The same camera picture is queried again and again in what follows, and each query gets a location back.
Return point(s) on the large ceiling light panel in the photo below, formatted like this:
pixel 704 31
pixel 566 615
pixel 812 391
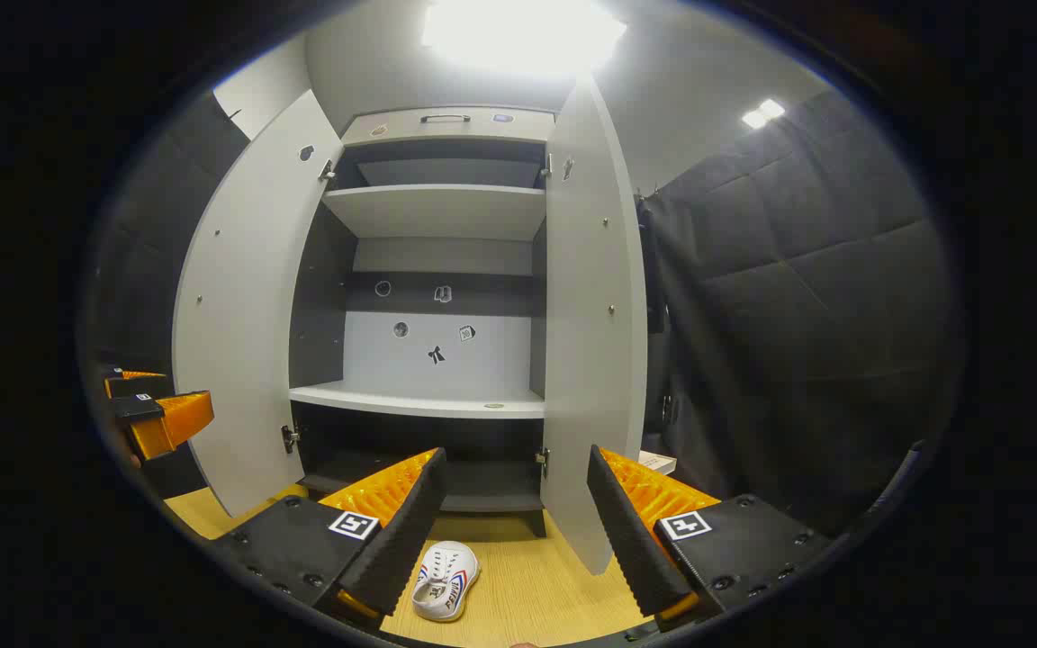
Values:
pixel 523 36

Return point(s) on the small ceiling light panel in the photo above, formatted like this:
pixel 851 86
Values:
pixel 763 113

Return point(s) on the white striped shoe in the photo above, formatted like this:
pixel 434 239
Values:
pixel 451 567

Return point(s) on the black backdrop cloth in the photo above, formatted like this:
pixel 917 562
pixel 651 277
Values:
pixel 798 297

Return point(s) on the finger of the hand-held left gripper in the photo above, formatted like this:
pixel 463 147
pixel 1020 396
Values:
pixel 136 385
pixel 136 408

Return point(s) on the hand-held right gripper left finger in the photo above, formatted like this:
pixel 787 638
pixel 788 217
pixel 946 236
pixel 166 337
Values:
pixel 401 540

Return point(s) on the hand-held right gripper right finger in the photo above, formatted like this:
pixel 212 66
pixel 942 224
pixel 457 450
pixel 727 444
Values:
pixel 631 540

